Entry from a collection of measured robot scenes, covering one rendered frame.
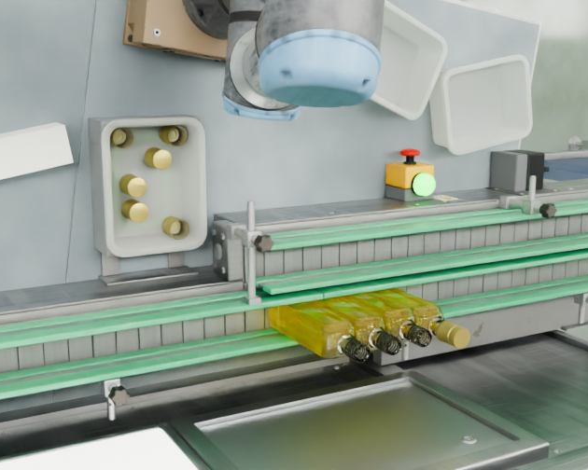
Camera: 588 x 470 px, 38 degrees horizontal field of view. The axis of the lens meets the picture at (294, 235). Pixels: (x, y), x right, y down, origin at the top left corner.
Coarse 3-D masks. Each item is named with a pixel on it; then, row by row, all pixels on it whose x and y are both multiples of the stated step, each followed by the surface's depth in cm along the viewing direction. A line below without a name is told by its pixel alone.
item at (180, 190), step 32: (128, 128) 141; (160, 128) 144; (192, 128) 141; (128, 160) 142; (192, 160) 143; (160, 192) 146; (192, 192) 144; (128, 224) 144; (160, 224) 147; (192, 224) 146; (128, 256) 138
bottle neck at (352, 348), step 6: (348, 336) 130; (342, 342) 129; (348, 342) 128; (354, 342) 128; (360, 342) 127; (342, 348) 129; (348, 348) 128; (354, 348) 127; (360, 348) 129; (366, 348) 127; (348, 354) 128; (354, 354) 126; (360, 354) 128; (366, 354) 127; (354, 360) 127; (360, 360) 127
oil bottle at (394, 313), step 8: (344, 296) 147; (352, 296) 146; (360, 296) 145; (368, 296) 145; (376, 296) 145; (360, 304) 143; (368, 304) 141; (376, 304) 141; (384, 304) 140; (392, 304) 140; (400, 304) 140; (376, 312) 138; (384, 312) 137; (392, 312) 136; (400, 312) 137; (408, 312) 137; (392, 320) 136; (400, 320) 136; (408, 320) 136; (392, 328) 136
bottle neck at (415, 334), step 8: (400, 328) 135; (408, 328) 134; (416, 328) 133; (424, 328) 133; (400, 336) 136; (408, 336) 134; (416, 336) 132; (424, 336) 134; (416, 344) 133; (424, 344) 132
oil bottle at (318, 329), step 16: (288, 304) 142; (304, 304) 142; (272, 320) 147; (288, 320) 141; (304, 320) 136; (320, 320) 134; (336, 320) 134; (288, 336) 142; (304, 336) 137; (320, 336) 132; (336, 336) 130; (352, 336) 132; (320, 352) 132; (336, 352) 131
